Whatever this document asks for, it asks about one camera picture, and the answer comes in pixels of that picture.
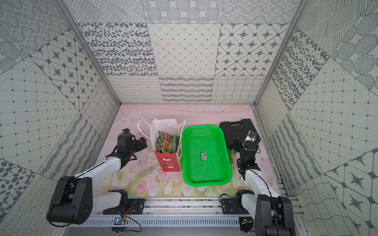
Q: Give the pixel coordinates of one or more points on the white red paper gift bag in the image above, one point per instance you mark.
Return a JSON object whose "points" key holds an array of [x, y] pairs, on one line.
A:
{"points": [[167, 162]]}

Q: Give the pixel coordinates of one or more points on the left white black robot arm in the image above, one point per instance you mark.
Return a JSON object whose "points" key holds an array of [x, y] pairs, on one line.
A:
{"points": [[73, 201]]}

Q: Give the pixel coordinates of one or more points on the aluminium mounting rail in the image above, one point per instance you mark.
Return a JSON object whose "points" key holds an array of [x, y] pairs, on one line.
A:
{"points": [[186, 206]]}

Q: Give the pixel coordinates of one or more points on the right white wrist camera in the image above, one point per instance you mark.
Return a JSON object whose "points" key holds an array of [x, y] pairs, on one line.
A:
{"points": [[253, 137]]}

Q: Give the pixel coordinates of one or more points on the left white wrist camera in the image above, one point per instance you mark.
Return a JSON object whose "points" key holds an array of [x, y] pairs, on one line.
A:
{"points": [[126, 131]]}

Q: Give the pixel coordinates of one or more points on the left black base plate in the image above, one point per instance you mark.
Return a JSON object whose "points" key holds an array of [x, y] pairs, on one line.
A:
{"points": [[127, 207]]}

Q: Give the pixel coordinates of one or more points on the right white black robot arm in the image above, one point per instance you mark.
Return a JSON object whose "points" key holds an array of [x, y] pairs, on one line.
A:
{"points": [[272, 214]]}

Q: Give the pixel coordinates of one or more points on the green plastic basket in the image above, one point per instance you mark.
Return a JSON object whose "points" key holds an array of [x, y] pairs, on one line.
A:
{"points": [[216, 170]]}

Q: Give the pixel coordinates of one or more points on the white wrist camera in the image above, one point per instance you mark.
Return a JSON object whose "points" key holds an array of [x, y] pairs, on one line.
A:
{"points": [[126, 131], [253, 137]]}

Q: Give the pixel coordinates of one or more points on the orange green soup packet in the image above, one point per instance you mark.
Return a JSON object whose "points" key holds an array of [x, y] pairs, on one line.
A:
{"points": [[166, 143]]}

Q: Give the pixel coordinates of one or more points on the small basket label sticker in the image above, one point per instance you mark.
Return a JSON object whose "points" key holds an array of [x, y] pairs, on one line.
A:
{"points": [[203, 156]]}

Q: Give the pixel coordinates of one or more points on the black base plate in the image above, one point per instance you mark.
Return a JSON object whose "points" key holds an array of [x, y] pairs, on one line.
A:
{"points": [[230, 207], [127, 207]]}

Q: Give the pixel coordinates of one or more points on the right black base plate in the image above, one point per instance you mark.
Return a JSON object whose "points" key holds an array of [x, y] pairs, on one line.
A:
{"points": [[230, 207]]}

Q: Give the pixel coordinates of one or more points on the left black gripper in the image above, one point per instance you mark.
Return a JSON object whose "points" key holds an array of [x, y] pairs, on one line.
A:
{"points": [[140, 144]]}

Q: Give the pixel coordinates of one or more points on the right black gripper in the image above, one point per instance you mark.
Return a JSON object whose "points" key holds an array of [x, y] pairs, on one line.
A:
{"points": [[238, 146]]}

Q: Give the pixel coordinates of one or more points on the black plastic tool case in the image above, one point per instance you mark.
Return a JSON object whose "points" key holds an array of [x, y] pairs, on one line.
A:
{"points": [[238, 130]]}

